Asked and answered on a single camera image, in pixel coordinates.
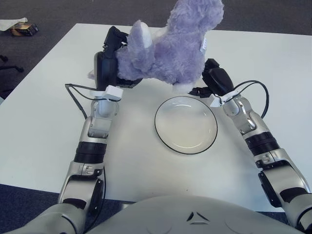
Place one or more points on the black office chair base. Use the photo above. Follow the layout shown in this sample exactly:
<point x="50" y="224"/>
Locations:
<point x="12" y="67"/>

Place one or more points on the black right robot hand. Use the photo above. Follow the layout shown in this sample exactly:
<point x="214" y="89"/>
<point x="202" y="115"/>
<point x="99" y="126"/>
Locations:
<point x="219" y="80"/>

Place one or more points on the black and yellow box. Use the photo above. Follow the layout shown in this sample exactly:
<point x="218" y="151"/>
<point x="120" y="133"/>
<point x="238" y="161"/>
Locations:
<point x="25" y="29"/>

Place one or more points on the white plate with black rim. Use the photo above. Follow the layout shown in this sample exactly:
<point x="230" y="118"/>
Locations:
<point x="185" y="126"/>

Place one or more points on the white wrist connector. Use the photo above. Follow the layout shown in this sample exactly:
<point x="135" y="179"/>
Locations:
<point x="215" y="102"/>
<point x="113" y="92"/>

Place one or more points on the white crumpled cloth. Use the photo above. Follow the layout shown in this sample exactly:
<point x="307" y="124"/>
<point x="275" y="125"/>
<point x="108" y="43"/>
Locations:
<point x="9" y="24"/>

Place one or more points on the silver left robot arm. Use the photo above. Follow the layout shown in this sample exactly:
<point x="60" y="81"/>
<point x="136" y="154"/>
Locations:
<point x="97" y="124"/>

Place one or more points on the purple plush bear doll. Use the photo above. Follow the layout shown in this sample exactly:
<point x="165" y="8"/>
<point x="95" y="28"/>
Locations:
<point x="175" y="53"/>

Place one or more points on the white left wrist connector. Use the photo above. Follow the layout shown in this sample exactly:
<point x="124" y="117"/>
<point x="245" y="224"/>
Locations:
<point x="113" y="92"/>

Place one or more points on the grey robot torso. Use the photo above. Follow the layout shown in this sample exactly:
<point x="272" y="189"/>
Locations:
<point x="195" y="219"/>

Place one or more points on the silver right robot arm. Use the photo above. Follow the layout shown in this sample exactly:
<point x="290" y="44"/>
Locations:
<point x="251" y="122"/>

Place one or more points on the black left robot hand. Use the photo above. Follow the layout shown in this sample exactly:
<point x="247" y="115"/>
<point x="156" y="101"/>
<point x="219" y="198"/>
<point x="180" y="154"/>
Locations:
<point x="106" y="68"/>

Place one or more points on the white right wrist connector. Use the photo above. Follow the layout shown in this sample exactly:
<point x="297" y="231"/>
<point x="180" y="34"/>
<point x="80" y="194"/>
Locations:
<point x="215" y="102"/>

